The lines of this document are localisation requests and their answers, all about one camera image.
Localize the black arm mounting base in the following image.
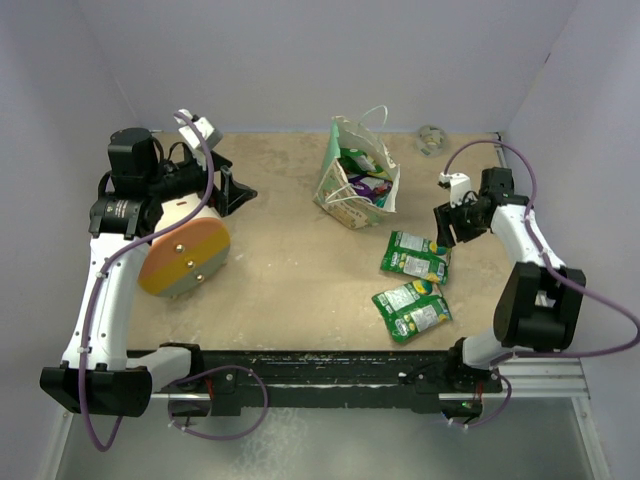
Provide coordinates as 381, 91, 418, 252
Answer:
127, 342, 504, 419

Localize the teal snack packet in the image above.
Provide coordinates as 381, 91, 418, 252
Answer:
374, 194, 388, 208

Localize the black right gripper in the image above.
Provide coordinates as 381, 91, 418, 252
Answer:
434, 194, 487, 248

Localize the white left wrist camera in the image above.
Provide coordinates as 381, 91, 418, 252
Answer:
176, 109, 223, 168

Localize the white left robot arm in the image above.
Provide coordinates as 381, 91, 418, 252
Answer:
40, 120, 256, 417

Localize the clear tape roll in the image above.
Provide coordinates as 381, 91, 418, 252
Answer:
416, 125, 448, 157

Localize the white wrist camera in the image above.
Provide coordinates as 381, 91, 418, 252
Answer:
176, 109, 223, 168
438, 172, 472, 208

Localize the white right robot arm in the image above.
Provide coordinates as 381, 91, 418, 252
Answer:
434, 167, 586, 391

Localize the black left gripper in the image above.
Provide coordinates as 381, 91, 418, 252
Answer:
146, 148, 256, 216

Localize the purple Fox's bag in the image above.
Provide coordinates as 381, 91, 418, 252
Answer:
347, 174, 392, 203

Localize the white orange toy drawer box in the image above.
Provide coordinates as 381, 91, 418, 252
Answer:
138, 206, 231, 297

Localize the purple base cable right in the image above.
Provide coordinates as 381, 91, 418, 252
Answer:
446, 372, 512, 430

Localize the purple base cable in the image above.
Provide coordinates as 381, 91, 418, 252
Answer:
166, 366, 271, 442
446, 372, 512, 430

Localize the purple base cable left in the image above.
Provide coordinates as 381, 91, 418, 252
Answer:
166, 366, 271, 442

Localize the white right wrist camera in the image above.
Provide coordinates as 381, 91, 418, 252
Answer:
438, 172, 472, 208

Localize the green snack packet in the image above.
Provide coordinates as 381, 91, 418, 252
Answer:
380, 231, 451, 285
339, 148, 391, 181
371, 279, 452, 344

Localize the green paper gift bag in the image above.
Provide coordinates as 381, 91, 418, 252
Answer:
313, 105, 401, 230

